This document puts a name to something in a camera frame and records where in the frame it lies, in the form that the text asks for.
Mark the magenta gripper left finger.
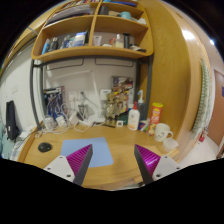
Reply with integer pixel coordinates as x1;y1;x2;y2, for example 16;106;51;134
43;143;94;187

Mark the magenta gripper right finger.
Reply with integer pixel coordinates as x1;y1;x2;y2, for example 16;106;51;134
133;144;183;185

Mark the blue mouse pad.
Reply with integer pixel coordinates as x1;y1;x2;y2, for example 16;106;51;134
60;136;115;169

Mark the black computer mouse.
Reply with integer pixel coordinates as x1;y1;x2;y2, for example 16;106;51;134
38;142;52;153

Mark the clear plastic cup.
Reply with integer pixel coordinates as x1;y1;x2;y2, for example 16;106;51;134
163;138;178;152

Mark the white mug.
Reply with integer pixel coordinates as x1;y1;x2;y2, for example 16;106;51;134
154;123;173;142

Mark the white glue bottle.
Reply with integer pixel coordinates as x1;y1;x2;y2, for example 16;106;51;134
128;102;140;131

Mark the red chips can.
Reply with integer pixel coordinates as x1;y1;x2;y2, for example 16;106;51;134
148;102;163;135

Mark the blue spray bottle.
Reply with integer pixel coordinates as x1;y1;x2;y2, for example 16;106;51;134
137;90;146;120

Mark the wooden figure model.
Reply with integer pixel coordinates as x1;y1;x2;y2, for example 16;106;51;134
104;92;123;123

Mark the black bag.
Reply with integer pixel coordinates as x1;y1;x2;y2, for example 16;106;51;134
6;101;19;140

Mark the black cylinder on shelf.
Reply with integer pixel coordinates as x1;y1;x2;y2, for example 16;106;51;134
123;33;130;49

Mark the white cable bundle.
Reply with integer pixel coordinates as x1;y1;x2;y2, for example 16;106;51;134
34;103;96;138

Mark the wooden wall shelf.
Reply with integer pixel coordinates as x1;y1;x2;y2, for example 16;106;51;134
31;0;154;62

